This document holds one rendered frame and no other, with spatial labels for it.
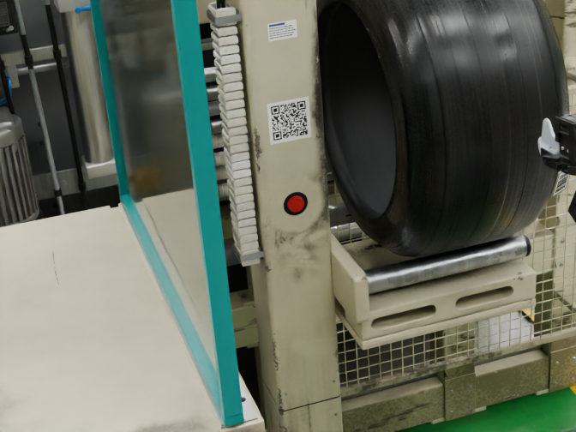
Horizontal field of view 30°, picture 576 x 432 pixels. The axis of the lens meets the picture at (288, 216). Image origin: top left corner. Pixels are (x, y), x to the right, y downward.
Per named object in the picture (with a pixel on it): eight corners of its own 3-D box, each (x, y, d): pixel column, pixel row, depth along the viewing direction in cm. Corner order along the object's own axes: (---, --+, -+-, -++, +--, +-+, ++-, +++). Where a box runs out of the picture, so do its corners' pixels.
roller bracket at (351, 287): (356, 327, 193) (353, 279, 189) (286, 233, 227) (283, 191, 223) (373, 322, 194) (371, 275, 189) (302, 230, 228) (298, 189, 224)
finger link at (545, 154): (559, 141, 165) (591, 156, 157) (559, 153, 165) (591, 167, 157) (531, 147, 164) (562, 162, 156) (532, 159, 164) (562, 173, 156)
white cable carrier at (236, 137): (242, 267, 195) (214, 10, 173) (234, 255, 199) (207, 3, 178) (265, 261, 196) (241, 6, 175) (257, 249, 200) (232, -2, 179)
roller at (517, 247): (350, 270, 198) (353, 294, 199) (357, 275, 194) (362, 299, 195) (519, 231, 207) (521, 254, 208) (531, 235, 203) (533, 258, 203)
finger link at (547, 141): (541, 110, 168) (573, 123, 159) (542, 146, 170) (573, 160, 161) (523, 113, 167) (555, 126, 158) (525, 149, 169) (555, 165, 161)
